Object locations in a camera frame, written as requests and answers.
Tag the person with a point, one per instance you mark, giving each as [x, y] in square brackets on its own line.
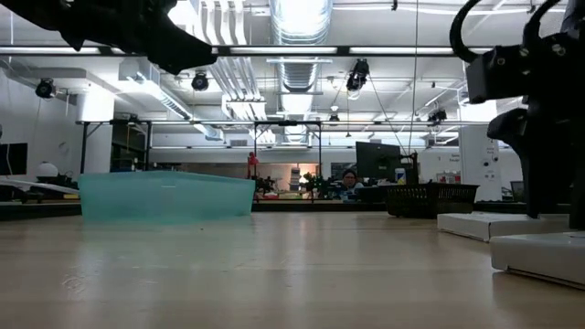
[350, 182]

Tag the black woven basket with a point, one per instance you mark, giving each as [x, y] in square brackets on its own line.
[429, 198]

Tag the flat white cardboard box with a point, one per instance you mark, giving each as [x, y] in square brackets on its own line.
[484, 226]
[539, 256]

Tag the white pillar with notices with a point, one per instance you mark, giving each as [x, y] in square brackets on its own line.
[477, 164]

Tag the black overhead frame bar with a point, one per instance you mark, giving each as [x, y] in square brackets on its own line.
[320, 50]

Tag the translucent teal plastic bin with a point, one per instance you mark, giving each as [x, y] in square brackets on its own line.
[164, 196]

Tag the white globe lamp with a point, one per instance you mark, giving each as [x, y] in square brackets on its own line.
[47, 169]

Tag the black background table frame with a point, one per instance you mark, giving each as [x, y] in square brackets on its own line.
[287, 123]

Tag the black ceiling camera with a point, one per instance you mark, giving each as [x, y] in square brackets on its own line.
[200, 81]
[358, 75]
[45, 88]

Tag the dark wall monitor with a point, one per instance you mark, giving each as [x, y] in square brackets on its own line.
[13, 158]

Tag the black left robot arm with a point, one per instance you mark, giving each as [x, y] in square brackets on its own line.
[23, 9]

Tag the dark storage shelf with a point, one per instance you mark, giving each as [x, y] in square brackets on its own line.
[130, 146]

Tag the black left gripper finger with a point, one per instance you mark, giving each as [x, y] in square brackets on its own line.
[183, 52]

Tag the black computer monitor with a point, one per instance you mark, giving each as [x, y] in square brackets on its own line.
[377, 160]

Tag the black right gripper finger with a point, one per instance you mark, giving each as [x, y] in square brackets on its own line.
[578, 192]
[539, 160]

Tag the silver ventilation duct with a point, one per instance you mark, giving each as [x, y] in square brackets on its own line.
[301, 20]

